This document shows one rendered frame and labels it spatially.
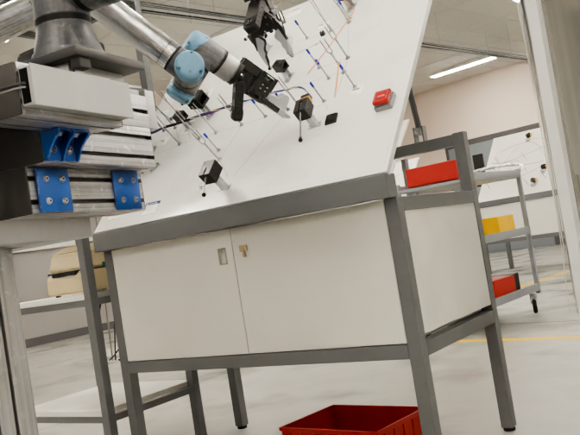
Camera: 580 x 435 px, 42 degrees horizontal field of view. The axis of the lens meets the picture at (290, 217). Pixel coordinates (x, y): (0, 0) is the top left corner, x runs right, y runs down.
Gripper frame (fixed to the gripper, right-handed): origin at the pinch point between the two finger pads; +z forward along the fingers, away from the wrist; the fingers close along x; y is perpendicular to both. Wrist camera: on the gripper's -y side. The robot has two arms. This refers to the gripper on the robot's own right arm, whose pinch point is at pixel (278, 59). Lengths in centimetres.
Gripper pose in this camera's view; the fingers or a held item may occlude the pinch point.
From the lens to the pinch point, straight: 230.3
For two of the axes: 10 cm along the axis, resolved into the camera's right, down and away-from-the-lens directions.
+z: 4.0, 8.7, 2.8
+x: -8.3, 2.1, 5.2
